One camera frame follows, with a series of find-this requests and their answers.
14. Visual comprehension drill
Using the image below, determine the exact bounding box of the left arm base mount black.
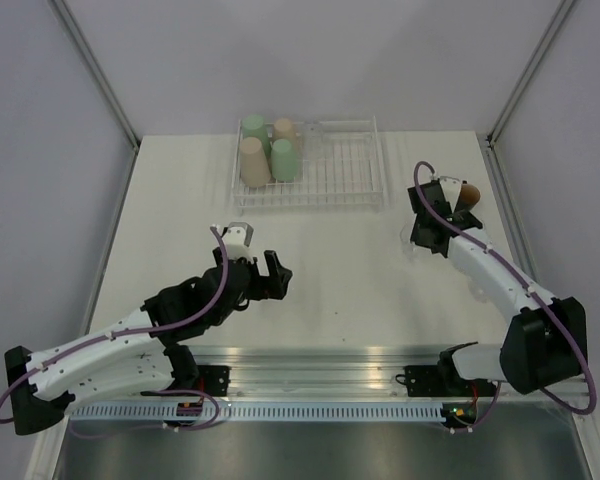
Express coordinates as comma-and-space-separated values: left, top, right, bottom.
184, 365, 230, 397

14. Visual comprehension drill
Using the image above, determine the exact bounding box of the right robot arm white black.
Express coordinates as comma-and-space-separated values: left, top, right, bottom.
408, 177, 587, 395

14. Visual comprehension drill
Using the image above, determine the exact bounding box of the white slotted cable duct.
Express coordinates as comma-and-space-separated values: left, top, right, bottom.
70, 401, 445, 423

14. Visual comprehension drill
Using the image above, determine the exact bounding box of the aluminium frame post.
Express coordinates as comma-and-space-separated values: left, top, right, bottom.
484, 0, 579, 149
48, 0, 141, 153

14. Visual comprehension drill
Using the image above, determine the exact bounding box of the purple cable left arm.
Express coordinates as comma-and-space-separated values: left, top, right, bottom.
0, 227, 231, 440

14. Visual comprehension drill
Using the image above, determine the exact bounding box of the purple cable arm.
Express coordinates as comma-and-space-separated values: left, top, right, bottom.
0, 227, 231, 440
412, 160, 599, 436

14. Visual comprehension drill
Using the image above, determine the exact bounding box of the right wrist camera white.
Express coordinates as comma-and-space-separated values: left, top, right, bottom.
433, 175, 465, 205

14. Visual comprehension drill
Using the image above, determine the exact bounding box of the green cup front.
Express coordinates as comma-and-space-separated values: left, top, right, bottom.
271, 139, 299, 182

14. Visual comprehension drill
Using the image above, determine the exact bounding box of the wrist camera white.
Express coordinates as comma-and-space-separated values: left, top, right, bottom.
222, 222, 254, 263
433, 175, 465, 205

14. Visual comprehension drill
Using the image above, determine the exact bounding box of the right aluminium frame post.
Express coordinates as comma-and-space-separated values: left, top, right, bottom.
484, 0, 579, 149

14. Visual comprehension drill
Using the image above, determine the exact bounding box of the beige cup rear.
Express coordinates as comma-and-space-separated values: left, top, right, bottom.
272, 117, 299, 150

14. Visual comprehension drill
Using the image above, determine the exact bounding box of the green cup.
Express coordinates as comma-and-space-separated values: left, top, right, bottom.
271, 139, 299, 182
241, 114, 271, 155

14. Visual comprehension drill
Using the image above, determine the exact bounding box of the aluminium mounting rail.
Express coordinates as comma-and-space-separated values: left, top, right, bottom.
49, 327, 594, 401

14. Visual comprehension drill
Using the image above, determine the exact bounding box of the beige cup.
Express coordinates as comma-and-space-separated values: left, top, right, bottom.
239, 137, 271, 188
272, 117, 299, 150

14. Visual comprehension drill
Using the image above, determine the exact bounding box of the white wire dish rack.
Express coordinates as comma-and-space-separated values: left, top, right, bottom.
231, 117, 386, 211

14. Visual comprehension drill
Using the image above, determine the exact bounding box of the beige cup front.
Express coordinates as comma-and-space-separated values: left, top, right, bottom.
239, 137, 271, 188

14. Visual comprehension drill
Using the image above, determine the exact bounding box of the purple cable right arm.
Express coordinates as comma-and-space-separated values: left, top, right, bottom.
412, 160, 599, 436

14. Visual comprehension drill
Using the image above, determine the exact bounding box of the dark brown mug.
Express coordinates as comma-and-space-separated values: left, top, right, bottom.
455, 183, 481, 212

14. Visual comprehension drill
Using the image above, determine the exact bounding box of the left aluminium frame post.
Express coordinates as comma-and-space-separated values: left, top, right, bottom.
48, 0, 141, 153

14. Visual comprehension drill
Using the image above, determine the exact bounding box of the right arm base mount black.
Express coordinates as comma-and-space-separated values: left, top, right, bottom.
403, 365, 496, 398

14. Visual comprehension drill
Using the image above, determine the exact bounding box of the green cup rear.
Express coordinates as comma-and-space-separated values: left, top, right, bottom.
241, 114, 271, 155

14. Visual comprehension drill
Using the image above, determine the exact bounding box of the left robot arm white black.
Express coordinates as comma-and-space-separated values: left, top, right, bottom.
4, 248, 293, 436

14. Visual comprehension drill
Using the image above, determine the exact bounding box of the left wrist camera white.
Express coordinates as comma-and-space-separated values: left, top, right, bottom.
222, 222, 254, 263

